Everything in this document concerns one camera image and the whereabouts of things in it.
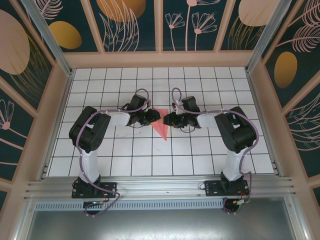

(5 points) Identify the aluminium mounting rail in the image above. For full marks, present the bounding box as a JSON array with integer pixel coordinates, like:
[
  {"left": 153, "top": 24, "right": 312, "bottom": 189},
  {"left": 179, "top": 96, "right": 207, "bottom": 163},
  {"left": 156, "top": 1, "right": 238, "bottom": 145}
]
[{"left": 23, "top": 174, "right": 298, "bottom": 202}]

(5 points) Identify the aluminium corner post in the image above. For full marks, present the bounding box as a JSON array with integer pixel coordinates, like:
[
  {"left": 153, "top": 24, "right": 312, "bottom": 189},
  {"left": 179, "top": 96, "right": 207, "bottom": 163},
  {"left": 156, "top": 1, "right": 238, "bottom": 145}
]
[
  {"left": 244, "top": 0, "right": 292, "bottom": 73},
  {"left": 21, "top": 0, "right": 76, "bottom": 77}
]

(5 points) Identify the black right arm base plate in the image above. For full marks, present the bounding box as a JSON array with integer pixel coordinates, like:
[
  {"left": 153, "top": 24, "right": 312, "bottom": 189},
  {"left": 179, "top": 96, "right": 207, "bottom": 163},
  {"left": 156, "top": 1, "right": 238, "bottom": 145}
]
[{"left": 204, "top": 179, "right": 250, "bottom": 197}]

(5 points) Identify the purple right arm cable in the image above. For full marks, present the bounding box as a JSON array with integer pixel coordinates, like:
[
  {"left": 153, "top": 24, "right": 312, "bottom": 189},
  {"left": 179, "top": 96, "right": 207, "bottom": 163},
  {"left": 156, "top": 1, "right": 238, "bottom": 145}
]
[{"left": 171, "top": 87, "right": 258, "bottom": 216}]

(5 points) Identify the slotted grey cable duct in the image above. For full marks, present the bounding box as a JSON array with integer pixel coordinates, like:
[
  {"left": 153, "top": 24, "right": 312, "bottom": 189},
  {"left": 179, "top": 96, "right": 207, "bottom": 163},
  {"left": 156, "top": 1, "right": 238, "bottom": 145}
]
[{"left": 33, "top": 198, "right": 225, "bottom": 211}]

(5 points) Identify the pink paper sheet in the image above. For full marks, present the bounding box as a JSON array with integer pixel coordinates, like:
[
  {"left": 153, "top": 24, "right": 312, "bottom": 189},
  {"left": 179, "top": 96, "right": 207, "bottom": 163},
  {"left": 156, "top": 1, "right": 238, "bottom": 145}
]
[{"left": 149, "top": 107, "right": 170, "bottom": 142}]

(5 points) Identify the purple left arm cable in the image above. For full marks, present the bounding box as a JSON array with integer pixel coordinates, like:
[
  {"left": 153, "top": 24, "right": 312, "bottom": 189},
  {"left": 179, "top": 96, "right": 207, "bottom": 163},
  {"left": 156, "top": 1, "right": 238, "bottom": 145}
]
[{"left": 77, "top": 88, "right": 153, "bottom": 218}]

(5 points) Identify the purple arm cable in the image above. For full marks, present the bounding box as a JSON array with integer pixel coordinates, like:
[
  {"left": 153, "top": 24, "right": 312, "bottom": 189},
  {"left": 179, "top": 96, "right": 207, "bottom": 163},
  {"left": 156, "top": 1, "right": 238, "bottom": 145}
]
[
  {"left": 171, "top": 87, "right": 258, "bottom": 216},
  {"left": 77, "top": 88, "right": 153, "bottom": 218}
]

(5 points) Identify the small green circuit board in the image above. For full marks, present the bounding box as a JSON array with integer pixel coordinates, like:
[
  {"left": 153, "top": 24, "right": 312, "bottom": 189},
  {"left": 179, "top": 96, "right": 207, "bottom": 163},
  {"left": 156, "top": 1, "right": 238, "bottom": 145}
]
[{"left": 234, "top": 198, "right": 251, "bottom": 209}]

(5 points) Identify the grey metal sheet panel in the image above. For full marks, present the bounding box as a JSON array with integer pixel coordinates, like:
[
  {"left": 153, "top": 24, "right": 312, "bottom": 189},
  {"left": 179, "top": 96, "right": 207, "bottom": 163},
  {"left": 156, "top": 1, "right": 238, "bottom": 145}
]
[{"left": 14, "top": 208, "right": 307, "bottom": 240}]

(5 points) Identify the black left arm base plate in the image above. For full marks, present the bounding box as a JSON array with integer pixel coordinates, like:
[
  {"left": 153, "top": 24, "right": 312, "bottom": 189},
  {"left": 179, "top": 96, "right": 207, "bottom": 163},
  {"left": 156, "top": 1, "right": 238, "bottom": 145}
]
[{"left": 71, "top": 181, "right": 118, "bottom": 200}]

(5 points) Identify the aluminium side rail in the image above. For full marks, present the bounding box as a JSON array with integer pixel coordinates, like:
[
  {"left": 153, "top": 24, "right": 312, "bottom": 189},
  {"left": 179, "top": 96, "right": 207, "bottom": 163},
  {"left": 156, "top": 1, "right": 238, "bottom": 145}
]
[
  {"left": 39, "top": 69, "right": 76, "bottom": 181},
  {"left": 246, "top": 69, "right": 283, "bottom": 178}
]

